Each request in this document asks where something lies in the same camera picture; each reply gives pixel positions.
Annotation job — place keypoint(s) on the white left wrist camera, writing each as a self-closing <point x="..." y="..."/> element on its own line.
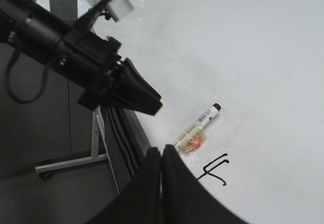
<point x="118" y="9"/>

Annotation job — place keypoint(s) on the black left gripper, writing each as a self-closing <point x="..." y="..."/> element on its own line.
<point x="93" y="64"/>

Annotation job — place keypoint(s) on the white whiteboard with metal frame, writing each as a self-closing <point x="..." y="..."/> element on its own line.
<point x="262" y="61"/>

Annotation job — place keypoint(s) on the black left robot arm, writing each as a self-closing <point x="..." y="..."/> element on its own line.
<point x="34" y="31"/>

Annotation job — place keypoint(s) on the white black-tipped whiteboard marker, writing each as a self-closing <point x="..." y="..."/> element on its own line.
<point x="194" y="136"/>

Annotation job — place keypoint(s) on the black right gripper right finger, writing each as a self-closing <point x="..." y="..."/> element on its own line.
<point x="185" y="200"/>

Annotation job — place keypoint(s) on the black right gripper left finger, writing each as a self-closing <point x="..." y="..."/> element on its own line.
<point x="139" y="201"/>

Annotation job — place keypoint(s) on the grey whiteboard stand leg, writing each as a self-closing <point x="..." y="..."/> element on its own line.
<point x="93" y="139"/>

